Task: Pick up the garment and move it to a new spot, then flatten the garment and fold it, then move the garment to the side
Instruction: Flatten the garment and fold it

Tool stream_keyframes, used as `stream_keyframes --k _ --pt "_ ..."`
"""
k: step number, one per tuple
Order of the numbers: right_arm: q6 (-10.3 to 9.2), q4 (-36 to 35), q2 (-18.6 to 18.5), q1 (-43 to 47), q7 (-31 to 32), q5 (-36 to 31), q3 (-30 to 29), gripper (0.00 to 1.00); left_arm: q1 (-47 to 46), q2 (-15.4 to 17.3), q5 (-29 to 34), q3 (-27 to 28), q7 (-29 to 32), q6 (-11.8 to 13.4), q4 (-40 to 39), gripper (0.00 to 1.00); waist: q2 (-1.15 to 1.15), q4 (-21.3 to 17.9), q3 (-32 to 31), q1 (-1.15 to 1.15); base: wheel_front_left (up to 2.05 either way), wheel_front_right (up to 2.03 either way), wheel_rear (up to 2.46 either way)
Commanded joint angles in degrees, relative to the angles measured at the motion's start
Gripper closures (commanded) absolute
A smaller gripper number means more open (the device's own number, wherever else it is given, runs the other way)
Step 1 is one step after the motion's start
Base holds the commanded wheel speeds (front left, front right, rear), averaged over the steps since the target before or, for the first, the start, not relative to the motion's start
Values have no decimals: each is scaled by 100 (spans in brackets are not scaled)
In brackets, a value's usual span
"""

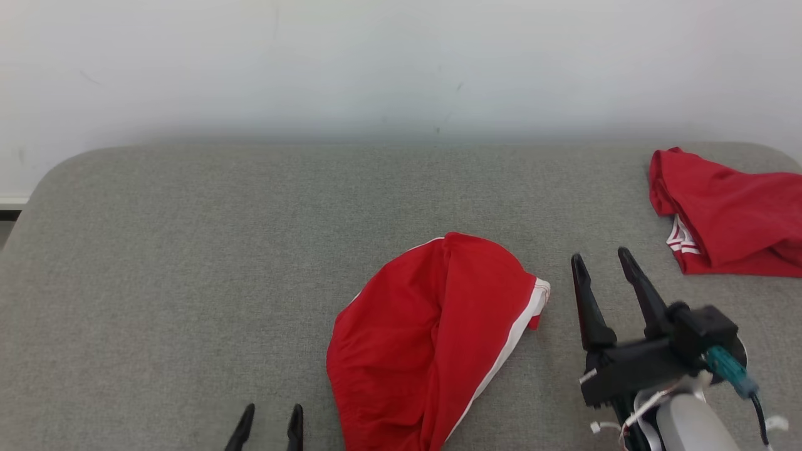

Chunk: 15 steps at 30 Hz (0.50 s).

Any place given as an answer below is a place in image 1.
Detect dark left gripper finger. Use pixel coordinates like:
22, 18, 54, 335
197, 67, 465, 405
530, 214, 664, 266
224, 403, 256, 451
286, 403, 305, 451

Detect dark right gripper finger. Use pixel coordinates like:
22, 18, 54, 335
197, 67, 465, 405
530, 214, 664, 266
570, 252, 618, 351
617, 246, 672, 341

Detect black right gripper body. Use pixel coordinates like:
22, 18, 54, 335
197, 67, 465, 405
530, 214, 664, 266
579, 337, 697, 409

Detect red jersey with white lettering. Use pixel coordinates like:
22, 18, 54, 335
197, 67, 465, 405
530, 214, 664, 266
648, 147, 802, 278

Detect red shorts with white stripe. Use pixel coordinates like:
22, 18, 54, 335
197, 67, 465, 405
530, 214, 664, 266
325, 231, 551, 451

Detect grey fabric sofa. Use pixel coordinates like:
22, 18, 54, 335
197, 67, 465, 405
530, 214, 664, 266
0, 141, 802, 451

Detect thin red white wire bundle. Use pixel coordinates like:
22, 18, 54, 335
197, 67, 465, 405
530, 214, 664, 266
589, 382, 685, 451

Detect teal cable connector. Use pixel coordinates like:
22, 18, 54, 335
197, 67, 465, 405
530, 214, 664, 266
704, 345, 759, 400

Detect thin black cable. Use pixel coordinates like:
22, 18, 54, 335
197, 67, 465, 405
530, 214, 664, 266
749, 391, 773, 448

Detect white wall baseboard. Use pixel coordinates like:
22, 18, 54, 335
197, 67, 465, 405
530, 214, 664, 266
0, 196, 30, 221

